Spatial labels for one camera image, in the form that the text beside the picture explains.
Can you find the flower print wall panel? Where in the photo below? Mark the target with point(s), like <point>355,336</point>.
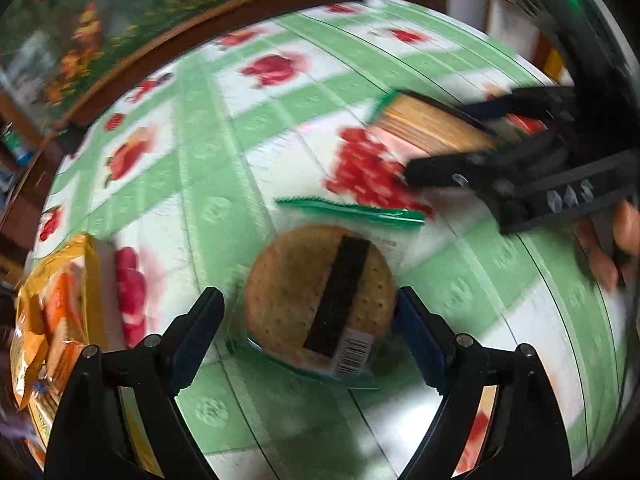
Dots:
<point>100,25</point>

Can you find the round biscuit packet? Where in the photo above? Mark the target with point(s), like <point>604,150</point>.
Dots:
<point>295,285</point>

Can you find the person's right hand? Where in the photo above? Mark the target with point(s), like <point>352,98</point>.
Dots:
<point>605,255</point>

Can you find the green yellow cracker packet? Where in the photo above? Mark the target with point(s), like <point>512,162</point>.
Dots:
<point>430,122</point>

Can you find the large yellow snack bag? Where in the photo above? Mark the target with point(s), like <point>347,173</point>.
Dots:
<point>75,250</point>

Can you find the fruit print tablecloth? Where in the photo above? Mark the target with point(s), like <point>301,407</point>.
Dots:
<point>225,125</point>

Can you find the orange cracker packet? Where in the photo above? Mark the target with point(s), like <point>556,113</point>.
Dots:
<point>62,310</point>

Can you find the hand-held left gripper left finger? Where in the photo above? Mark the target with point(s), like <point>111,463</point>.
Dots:
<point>195,342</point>

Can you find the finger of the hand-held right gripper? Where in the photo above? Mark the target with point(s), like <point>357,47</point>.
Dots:
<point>450,165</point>
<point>505,107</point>

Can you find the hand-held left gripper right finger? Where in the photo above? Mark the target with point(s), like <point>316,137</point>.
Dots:
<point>420,342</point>

